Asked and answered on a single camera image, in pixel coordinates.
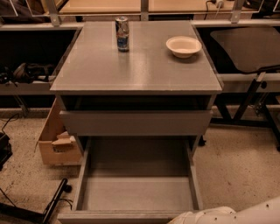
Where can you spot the grey drawer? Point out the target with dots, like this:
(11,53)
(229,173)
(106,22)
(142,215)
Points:
(134,180)
(136,123)

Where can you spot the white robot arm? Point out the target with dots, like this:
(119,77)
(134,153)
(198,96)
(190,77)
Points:
(267,212)

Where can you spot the grey drawer cabinet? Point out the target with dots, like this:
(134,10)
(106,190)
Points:
(148,77)

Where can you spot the grey top drawer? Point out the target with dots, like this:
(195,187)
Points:
(136,123)

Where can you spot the white paper bowl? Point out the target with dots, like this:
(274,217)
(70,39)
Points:
(183,47)

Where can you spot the cardboard box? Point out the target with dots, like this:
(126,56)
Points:
(56,145)

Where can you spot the silver blue soda can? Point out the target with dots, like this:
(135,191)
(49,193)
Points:
(122,32)

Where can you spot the black headphones on shelf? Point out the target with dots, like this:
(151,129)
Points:
(27,73)

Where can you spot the dark office chair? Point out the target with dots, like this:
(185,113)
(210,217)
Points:
(247,60)

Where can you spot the black device at left edge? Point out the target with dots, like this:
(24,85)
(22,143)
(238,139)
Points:
(5,149)

